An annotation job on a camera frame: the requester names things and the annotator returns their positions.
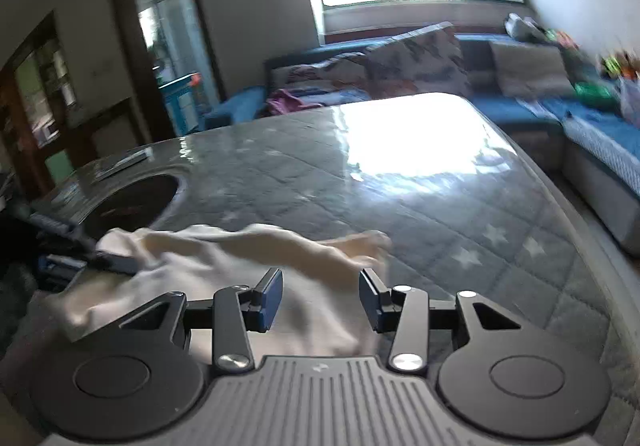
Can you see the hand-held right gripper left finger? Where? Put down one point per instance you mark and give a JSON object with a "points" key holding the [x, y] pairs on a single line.
{"points": [[270, 298]]}

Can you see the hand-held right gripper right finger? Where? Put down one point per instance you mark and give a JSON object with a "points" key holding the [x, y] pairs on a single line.
{"points": [[372, 298]]}

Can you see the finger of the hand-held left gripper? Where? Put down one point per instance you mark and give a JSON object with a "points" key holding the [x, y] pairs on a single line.
{"points": [[62, 265], [112, 260]]}

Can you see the cream garment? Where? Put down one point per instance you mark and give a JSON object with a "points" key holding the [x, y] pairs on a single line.
{"points": [[200, 266]]}

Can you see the round dark table cooker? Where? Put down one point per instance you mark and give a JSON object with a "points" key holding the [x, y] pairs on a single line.
{"points": [[135, 198]]}

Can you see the grey flat device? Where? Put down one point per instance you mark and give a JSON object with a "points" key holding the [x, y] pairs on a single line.
{"points": [[124, 163]]}

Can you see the dark wooden cabinet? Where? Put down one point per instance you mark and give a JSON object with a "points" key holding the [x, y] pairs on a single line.
{"points": [[15, 126]]}

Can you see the pink cloth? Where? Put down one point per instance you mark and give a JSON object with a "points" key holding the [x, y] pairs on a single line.
{"points": [[285, 101]]}

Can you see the small butterfly print cushion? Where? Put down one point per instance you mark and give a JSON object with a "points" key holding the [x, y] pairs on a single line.
{"points": [[330, 73]]}

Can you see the blue corner sofa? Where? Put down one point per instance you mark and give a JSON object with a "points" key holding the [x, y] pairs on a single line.
{"points": [[500, 106]]}

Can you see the large butterfly print cushion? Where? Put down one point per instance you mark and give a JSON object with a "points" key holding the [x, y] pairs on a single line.
{"points": [[415, 61]]}

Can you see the plain grey cushion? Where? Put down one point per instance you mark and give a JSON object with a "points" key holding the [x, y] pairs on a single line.
{"points": [[530, 68]]}

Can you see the blue sofa throw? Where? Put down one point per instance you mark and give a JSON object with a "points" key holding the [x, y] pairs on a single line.
{"points": [[590, 118]]}

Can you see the green plastic basin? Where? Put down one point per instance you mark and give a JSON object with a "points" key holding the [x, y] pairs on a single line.
{"points": [[595, 90]]}

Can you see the white plush toy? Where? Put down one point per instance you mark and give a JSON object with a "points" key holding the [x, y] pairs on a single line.
{"points": [[522, 26]]}

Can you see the pile of colourful toys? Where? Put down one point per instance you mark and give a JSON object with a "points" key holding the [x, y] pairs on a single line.
{"points": [[562, 38]]}

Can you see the clear plastic storage box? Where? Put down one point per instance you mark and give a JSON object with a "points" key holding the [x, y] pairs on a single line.
{"points": [[631, 98]]}

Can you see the green plush toy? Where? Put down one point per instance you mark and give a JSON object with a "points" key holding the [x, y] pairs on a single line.
{"points": [[612, 65]]}

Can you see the blue child's frame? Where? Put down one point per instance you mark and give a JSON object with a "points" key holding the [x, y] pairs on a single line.
{"points": [[180, 101]]}

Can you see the dark wooden door frame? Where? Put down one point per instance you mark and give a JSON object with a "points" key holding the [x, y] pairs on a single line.
{"points": [[120, 51]]}

